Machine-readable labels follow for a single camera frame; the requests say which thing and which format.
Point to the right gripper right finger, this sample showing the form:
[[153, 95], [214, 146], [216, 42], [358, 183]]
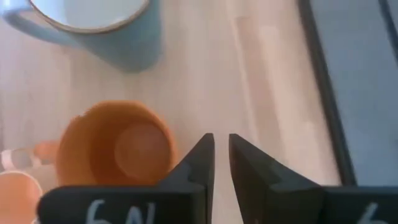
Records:
[[280, 199]]

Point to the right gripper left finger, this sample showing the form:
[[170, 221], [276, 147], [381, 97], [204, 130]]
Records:
[[174, 199]]

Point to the dark orange mug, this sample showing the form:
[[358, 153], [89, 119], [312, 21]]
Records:
[[124, 149]]

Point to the cream mug orange interior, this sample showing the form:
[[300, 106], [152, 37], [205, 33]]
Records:
[[18, 199]]

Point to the blue-grey mug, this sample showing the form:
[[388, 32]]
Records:
[[118, 46]]

